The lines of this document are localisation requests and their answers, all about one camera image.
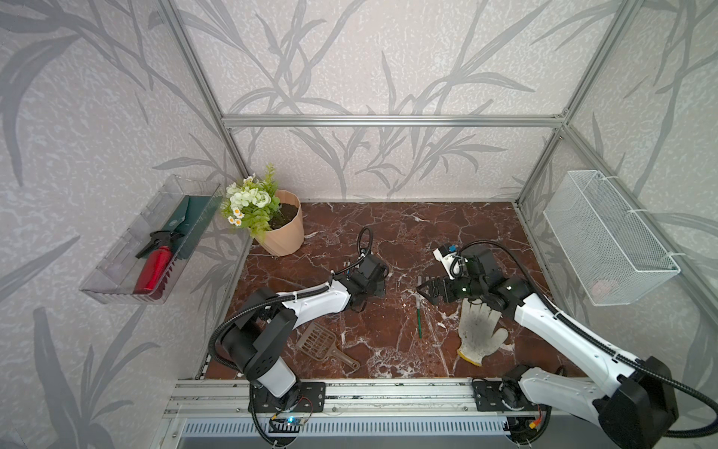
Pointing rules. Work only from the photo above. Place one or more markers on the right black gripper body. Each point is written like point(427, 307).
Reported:
point(458, 288)

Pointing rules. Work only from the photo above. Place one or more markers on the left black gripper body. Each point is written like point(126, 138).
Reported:
point(377, 290)

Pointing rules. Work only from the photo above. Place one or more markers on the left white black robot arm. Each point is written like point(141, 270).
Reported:
point(252, 340)

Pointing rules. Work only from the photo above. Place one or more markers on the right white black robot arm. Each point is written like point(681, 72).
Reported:
point(632, 400)

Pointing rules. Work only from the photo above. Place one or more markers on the green carving knife right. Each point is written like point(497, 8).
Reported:
point(418, 310)

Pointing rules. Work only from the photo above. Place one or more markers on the white work glove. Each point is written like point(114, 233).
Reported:
point(478, 331)

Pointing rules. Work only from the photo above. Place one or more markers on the brown plastic scoop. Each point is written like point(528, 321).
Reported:
point(320, 344)

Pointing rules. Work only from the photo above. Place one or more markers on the terracotta flower pot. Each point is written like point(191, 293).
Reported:
point(290, 237)

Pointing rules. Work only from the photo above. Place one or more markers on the artificial white flower plant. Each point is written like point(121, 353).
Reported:
point(251, 203)

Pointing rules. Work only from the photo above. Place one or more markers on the small circuit board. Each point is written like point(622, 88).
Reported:
point(291, 424)

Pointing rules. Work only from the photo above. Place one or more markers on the green garden trowel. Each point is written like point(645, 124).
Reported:
point(189, 221)

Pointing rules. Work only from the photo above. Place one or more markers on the red spray bottle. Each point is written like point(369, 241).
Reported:
point(158, 253)

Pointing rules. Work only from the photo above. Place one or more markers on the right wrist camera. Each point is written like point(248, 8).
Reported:
point(449, 258)

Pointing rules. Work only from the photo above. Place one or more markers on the white wire mesh basket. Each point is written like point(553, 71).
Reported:
point(615, 256)

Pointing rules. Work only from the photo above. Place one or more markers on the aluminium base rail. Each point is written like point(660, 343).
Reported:
point(348, 397)

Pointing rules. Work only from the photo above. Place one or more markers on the clear plastic wall tray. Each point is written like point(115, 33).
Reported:
point(113, 280)

